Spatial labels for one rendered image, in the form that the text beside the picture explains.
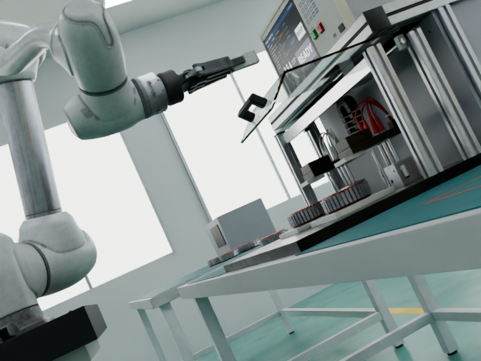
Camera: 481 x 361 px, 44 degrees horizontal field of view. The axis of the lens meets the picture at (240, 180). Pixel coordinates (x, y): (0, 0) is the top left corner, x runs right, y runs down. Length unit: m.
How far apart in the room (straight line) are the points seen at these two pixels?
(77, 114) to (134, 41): 5.29
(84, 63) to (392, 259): 0.72
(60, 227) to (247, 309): 4.54
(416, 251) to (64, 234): 1.19
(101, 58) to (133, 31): 5.41
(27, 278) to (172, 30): 5.25
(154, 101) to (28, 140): 0.53
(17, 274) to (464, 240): 1.21
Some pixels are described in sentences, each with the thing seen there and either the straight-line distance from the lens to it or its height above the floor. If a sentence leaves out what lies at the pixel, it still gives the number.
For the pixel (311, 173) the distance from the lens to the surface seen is 1.55.
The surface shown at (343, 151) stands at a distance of 1.36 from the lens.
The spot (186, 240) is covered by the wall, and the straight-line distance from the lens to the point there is 6.02.
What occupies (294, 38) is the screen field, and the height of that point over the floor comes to 1.22.
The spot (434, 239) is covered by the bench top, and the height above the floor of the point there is 0.73.
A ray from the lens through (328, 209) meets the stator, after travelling 1.30.
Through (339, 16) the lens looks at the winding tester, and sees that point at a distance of 1.36.
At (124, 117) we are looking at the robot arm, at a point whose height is 1.14.
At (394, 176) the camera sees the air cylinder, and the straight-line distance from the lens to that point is 1.38.
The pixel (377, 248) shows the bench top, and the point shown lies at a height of 0.74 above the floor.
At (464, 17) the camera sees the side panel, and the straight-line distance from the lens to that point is 1.36.
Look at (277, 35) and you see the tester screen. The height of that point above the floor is 1.27.
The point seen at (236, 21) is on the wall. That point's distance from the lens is 6.83.
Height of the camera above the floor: 0.81
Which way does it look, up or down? 5 degrees up
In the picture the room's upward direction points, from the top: 25 degrees counter-clockwise
